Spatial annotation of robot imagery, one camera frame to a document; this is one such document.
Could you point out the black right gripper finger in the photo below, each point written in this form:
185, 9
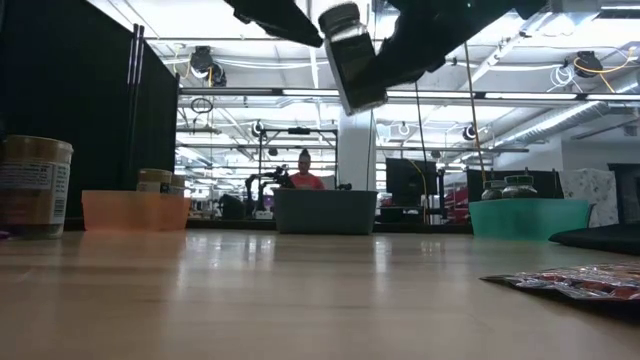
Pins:
405, 62

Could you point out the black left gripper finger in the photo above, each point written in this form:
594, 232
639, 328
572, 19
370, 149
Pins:
280, 20

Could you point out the dark cabinet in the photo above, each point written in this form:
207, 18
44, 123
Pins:
627, 195

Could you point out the black background robot arm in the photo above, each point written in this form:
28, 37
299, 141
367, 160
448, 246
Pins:
277, 176

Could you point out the white printed cloth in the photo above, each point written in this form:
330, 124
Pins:
590, 190

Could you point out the person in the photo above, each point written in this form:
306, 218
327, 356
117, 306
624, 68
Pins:
306, 181

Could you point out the white pillar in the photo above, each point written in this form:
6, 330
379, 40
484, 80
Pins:
357, 150

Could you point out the long ceiling light bar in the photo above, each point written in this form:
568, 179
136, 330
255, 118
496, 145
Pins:
250, 93

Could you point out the taco seasoning packet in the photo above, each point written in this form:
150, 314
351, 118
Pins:
575, 282

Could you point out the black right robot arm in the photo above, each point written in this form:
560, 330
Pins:
515, 7

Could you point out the black aluminium table frame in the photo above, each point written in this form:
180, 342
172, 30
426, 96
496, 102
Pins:
230, 226

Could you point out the silver ventilation duct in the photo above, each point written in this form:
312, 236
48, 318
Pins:
550, 125

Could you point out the black monitor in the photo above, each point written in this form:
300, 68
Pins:
407, 180

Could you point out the orange plastic bin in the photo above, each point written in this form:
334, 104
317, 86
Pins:
120, 212

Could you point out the teal plastic bin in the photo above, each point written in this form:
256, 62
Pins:
530, 217

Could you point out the black curtain partition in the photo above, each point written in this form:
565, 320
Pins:
90, 100

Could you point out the dark blue plastic bin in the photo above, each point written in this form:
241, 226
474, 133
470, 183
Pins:
325, 212

